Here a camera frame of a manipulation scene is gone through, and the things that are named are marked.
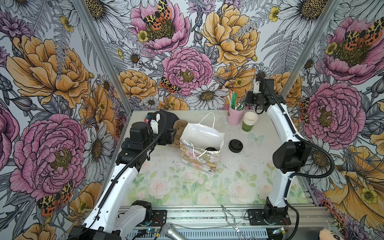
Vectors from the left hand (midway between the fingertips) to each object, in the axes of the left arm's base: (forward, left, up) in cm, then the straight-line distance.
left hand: (168, 134), depth 75 cm
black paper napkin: (+27, +6, -20) cm, 35 cm away
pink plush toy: (-40, -69, -19) cm, 81 cm away
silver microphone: (-38, -3, -23) cm, 44 cm away
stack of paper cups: (+21, -49, -13) cm, 55 cm away
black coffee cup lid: (-1, -22, -12) cm, 25 cm away
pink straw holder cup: (+29, -42, -19) cm, 54 cm away
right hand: (+24, -45, +2) cm, 51 cm away
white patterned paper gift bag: (+4, -16, -16) cm, 23 cm away
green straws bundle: (+27, -40, -7) cm, 49 cm away
